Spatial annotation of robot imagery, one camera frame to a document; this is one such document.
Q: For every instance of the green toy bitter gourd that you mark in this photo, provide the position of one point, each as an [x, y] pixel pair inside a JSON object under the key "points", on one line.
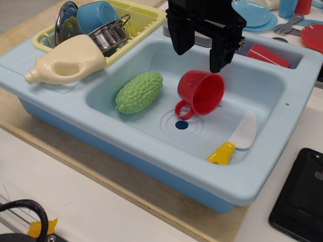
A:
{"points": [[139, 93]]}

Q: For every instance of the red plastic tumbler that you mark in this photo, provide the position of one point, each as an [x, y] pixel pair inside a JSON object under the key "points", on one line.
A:
{"points": [[260, 53]]}

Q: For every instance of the blue plastic plate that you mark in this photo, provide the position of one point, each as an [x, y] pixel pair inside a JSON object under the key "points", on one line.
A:
{"points": [[258, 17]]}

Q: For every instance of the blue plastic tumbler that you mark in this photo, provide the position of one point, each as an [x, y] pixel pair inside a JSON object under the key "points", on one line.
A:
{"points": [[286, 8]]}

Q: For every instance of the red plastic cup with handle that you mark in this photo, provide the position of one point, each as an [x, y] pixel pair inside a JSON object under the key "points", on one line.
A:
{"points": [[200, 93]]}

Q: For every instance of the grey toy faucet base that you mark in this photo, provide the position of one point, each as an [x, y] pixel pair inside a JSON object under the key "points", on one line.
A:
{"points": [[200, 39]]}

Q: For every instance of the steel pot with handle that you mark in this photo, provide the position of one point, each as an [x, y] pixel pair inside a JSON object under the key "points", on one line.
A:
{"points": [[112, 35]]}

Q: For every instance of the yellow tape piece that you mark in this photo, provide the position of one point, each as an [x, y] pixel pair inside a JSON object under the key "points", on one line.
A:
{"points": [[35, 228]]}

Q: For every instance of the grey plastic fork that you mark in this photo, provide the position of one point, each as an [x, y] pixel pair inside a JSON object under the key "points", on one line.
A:
{"points": [[287, 28]]}

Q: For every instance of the wooden board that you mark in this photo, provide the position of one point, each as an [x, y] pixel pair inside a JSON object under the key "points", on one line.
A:
{"points": [[94, 196]]}

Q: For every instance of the light blue toy sink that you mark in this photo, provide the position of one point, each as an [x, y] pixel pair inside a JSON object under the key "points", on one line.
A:
{"points": [[150, 141]]}

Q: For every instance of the toy knife yellow handle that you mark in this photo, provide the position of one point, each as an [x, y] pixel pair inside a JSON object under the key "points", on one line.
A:
{"points": [[242, 138]]}

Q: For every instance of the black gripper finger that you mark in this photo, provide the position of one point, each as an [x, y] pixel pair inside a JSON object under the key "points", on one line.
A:
{"points": [[224, 46], [182, 35]]}

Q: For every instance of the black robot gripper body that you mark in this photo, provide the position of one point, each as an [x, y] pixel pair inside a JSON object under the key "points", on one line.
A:
{"points": [[204, 17]]}

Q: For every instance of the steel pot lid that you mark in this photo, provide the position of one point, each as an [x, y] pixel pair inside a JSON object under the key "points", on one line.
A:
{"points": [[66, 25]]}

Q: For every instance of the cream plastic detergent bottle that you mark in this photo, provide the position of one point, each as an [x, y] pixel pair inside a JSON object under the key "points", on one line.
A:
{"points": [[70, 61]]}

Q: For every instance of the red plastic plate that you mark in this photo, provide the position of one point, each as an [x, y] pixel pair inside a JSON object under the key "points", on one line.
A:
{"points": [[311, 36]]}

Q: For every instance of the blue plastic cup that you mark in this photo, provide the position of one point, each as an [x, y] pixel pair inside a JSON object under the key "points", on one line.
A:
{"points": [[94, 15]]}

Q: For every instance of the red tumbler in background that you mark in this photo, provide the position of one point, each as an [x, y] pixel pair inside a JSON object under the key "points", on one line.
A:
{"points": [[303, 7]]}

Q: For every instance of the black smartphone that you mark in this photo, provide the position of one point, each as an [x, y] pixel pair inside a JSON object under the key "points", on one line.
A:
{"points": [[297, 212]]}

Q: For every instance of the yellow dish rack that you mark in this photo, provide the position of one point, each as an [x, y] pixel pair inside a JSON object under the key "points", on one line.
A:
{"points": [[143, 21]]}

